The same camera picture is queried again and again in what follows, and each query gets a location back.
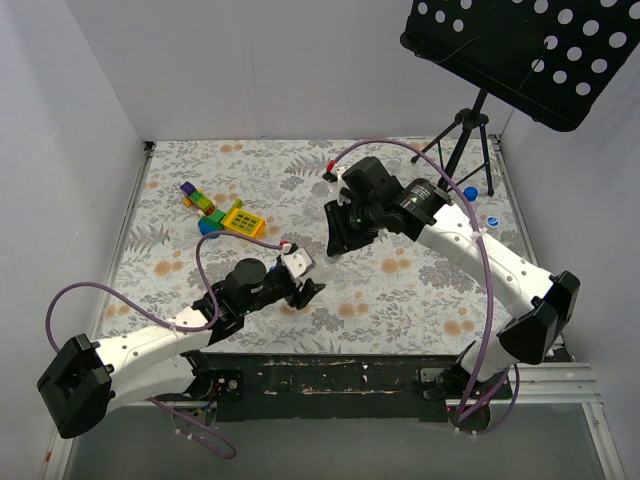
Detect clear bottle blue label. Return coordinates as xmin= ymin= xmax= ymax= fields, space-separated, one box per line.
xmin=463 ymin=186 xmax=479 ymax=202

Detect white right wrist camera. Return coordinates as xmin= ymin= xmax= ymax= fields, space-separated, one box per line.
xmin=322 ymin=160 xmax=352 ymax=207

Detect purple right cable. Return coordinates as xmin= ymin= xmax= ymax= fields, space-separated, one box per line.
xmin=324 ymin=138 xmax=521 ymax=435

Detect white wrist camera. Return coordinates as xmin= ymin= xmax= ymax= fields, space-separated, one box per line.
xmin=322 ymin=160 xmax=352 ymax=207
xmin=280 ymin=245 xmax=316 ymax=280

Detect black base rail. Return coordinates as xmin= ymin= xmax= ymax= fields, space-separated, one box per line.
xmin=169 ymin=347 xmax=496 ymax=424

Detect toy block car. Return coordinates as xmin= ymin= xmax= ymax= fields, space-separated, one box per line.
xmin=180 ymin=182 xmax=216 ymax=215

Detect black music stand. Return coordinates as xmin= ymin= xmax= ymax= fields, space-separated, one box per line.
xmin=399 ymin=0 xmax=640 ymax=197

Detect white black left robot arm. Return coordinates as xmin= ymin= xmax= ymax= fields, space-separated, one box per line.
xmin=37 ymin=258 xmax=325 ymax=439

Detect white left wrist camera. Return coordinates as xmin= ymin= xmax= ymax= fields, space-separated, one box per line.
xmin=280 ymin=245 xmax=316 ymax=280

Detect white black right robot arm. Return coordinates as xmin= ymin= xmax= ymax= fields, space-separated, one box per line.
xmin=323 ymin=157 xmax=580 ymax=398

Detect purple cable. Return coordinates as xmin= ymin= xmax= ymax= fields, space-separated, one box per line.
xmin=324 ymin=138 xmax=521 ymax=435
xmin=45 ymin=232 xmax=291 ymax=460

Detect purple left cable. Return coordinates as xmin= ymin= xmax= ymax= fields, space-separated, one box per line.
xmin=45 ymin=232 xmax=291 ymax=460

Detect green blue toy blocks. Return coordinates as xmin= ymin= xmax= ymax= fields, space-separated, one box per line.
xmin=198 ymin=199 xmax=243 ymax=236

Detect yellow window toy block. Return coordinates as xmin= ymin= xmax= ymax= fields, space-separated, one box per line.
xmin=222 ymin=208 xmax=266 ymax=239

